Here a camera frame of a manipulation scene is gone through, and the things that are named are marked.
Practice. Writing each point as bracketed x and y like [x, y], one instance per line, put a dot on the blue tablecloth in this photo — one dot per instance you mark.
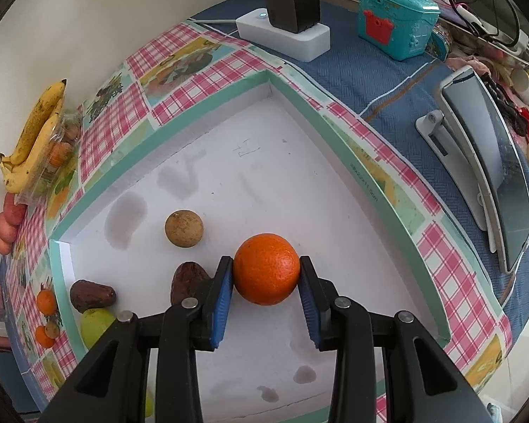
[370, 79]

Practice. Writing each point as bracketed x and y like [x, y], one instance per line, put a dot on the wrinkled brown date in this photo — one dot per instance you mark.
[187, 280]
[91, 295]

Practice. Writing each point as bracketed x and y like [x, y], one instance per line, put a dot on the spotted yellow banana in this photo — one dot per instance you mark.
[42, 114]

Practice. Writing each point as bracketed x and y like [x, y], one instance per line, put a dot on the white power adapter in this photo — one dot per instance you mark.
[523, 43]

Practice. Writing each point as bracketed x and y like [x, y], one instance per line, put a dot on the teal toy case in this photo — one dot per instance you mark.
[392, 17]

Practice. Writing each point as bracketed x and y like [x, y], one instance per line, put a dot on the white power strip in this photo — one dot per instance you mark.
[291, 42]

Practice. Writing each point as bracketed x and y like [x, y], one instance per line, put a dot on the white tablet stand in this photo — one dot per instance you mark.
[441, 132]

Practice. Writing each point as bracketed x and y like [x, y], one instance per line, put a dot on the white box with teal rim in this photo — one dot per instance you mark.
[247, 163]

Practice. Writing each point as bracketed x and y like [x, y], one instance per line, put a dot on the clear plastic clamshell container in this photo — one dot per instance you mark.
[66, 130]

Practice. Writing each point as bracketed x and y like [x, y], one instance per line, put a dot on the pink checkered printed tablecloth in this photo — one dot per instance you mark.
[445, 264]

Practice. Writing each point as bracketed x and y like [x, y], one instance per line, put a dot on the bunch of yellow bananas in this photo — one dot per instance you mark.
[31, 163]

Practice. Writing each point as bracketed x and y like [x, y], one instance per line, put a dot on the red apple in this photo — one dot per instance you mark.
[2, 245]
[5, 230]
[14, 211]

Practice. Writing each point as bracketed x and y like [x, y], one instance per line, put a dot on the small brown longan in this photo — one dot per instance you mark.
[52, 329]
[184, 228]

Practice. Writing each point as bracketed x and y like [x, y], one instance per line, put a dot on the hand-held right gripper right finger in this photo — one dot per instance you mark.
[311, 308]

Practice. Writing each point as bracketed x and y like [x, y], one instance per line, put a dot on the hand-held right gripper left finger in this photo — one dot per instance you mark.
[220, 308]

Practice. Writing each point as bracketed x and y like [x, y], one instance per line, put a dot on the tablet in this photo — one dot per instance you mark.
[493, 158]

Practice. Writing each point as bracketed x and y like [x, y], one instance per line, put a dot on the small orange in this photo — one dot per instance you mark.
[58, 153]
[43, 337]
[266, 268]
[46, 300]

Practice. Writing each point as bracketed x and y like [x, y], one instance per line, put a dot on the green jujube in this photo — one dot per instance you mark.
[96, 326]
[149, 403]

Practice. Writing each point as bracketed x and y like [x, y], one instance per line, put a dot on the round patterned tin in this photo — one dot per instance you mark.
[441, 40]

